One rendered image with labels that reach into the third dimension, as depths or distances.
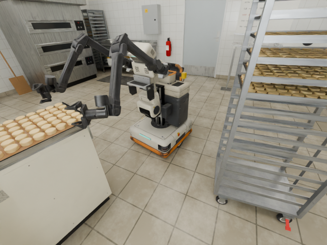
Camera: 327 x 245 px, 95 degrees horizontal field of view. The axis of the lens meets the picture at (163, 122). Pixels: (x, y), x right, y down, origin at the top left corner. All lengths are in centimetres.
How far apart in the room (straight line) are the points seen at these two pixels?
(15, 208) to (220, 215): 141
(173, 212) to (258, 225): 69
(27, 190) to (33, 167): 14
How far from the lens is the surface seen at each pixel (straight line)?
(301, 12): 92
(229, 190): 156
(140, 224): 152
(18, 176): 109
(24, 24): 456
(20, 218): 127
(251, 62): 88
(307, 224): 188
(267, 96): 98
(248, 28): 131
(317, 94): 116
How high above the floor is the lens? 139
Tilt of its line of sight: 33 degrees down
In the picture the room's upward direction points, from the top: 2 degrees counter-clockwise
